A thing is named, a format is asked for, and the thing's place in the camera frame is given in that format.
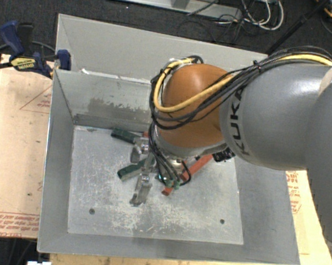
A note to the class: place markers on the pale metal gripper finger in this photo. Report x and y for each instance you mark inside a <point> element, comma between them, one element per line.
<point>136,155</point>
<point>142,191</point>

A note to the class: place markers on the dark green flat block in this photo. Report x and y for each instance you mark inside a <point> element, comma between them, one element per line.
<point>124,135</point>
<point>129,171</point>

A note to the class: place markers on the grey metal bin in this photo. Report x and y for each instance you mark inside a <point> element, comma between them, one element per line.
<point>191,213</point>

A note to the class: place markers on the brown cardboard board red print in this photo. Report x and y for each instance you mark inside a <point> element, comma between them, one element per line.
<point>14,152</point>

